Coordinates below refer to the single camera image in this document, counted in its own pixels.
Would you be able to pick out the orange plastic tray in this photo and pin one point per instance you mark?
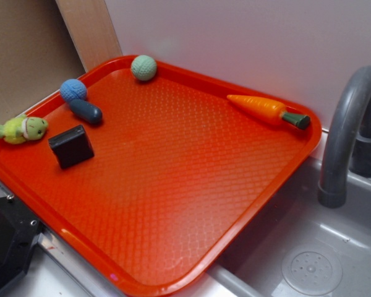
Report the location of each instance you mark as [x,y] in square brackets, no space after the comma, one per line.
[176,175]

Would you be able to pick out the wooden board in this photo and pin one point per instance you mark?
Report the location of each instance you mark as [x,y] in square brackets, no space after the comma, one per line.
[91,29]

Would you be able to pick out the dark grey capsule toy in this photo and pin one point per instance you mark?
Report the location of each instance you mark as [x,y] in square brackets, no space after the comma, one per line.
[86,111]

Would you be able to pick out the blue textured ball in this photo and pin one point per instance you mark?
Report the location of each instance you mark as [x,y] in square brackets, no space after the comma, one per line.
[73,89]

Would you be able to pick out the green textured ball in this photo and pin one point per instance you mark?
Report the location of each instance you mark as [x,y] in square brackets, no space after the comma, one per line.
[143,68]

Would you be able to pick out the grey toy sink basin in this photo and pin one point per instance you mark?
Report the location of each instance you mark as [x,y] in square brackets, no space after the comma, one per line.
[296,247]

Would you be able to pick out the orange toy carrot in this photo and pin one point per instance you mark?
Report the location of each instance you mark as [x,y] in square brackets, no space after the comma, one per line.
[269,111]

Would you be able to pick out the black box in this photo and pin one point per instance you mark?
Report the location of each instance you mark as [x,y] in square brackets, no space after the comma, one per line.
[71,147]

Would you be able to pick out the green plush frog toy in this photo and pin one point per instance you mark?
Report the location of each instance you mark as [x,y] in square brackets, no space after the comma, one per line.
[23,129]

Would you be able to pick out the grey toy faucet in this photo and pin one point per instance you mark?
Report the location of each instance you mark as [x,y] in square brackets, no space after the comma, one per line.
[348,145]

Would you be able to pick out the black metal mount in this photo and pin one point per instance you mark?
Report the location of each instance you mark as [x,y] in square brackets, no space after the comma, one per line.
[19,232]

